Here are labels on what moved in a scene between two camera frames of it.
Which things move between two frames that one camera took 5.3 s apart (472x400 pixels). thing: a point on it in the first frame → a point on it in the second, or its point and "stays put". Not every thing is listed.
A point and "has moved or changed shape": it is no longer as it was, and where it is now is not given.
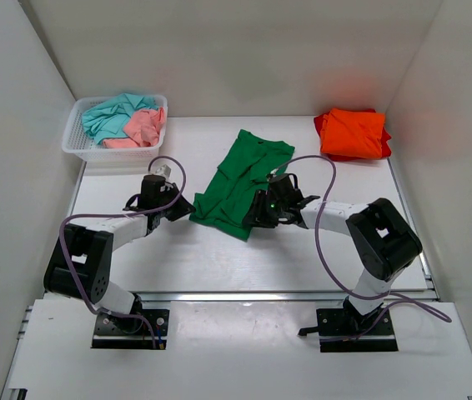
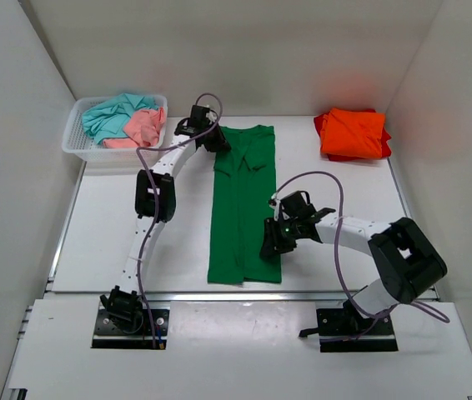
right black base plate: [335, 323] stays put
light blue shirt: [107, 120] stays put
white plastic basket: [76, 139] stays put
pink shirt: [143, 129] stays put
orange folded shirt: [353, 133] stays put
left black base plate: [121, 332] stays put
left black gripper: [183, 208] → [219, 144]
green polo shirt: [243, 169] has moved or changed shape
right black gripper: [255, 216] → [273, 242]
